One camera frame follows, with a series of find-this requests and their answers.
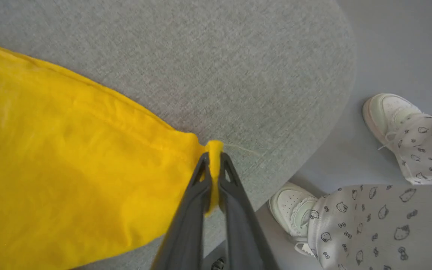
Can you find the yellow garment with white print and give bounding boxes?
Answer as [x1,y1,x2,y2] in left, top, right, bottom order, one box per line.
[0,39,262,270]

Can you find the grey cat print trousers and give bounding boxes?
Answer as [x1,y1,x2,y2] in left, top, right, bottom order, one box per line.
[307,108,432,270]

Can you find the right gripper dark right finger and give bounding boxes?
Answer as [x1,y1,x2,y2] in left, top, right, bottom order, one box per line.
[219,153,279,270]

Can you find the white sneaker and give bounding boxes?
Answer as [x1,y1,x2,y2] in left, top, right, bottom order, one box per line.
[362,93,432,151]
[268,182,320,258]

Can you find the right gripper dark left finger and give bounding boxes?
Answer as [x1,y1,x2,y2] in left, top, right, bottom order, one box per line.
[151,153,212,270]

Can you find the grey fabric sofa cushion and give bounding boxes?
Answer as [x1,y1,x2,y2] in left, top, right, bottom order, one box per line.
[0,0,357,270]

